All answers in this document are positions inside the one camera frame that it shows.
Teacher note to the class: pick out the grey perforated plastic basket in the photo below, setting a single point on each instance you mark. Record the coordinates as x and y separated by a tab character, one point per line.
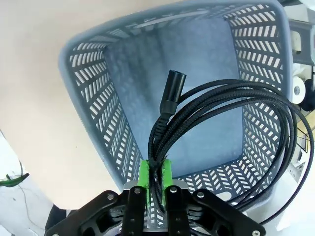
197	73

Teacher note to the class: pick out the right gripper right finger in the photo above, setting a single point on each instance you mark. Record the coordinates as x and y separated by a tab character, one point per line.
167	177

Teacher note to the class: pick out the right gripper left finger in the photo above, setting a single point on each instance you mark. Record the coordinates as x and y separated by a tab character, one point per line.
142	177

